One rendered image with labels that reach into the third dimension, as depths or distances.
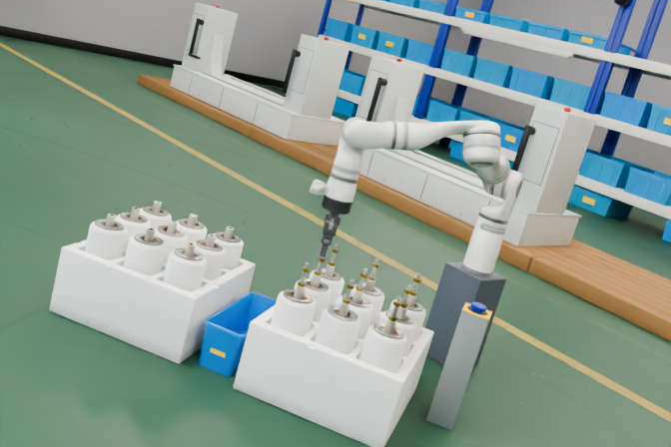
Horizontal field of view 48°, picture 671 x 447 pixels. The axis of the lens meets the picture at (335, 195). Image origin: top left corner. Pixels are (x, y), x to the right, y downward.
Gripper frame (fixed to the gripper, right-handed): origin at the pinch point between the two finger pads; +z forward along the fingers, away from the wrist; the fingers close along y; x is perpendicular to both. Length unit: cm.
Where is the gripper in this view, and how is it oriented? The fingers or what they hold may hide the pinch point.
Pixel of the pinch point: (324, 249)
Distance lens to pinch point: 192.0
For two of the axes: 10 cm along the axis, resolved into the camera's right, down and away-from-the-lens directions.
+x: -9.6, -2.7, 0.0
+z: -2.6, 9.4, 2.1
